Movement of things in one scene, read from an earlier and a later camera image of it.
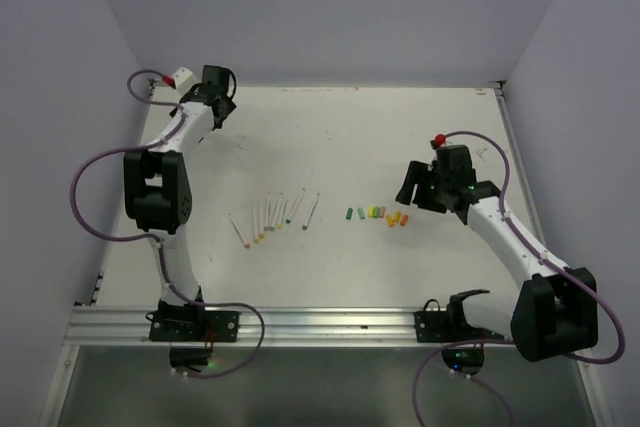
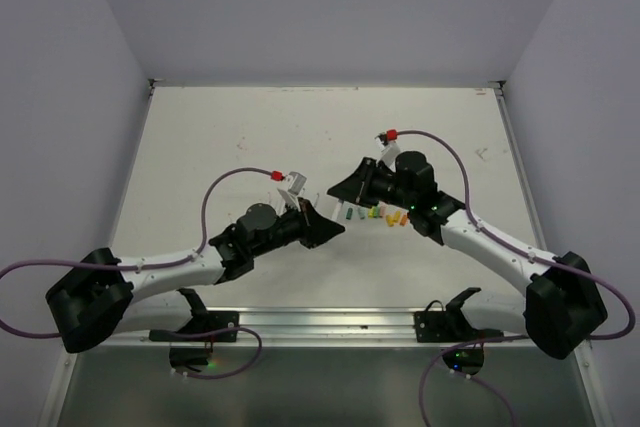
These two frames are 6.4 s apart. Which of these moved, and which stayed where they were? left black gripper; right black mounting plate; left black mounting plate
Moved: left black gripper
Stayed: right black mounting plate; left black mounting plate
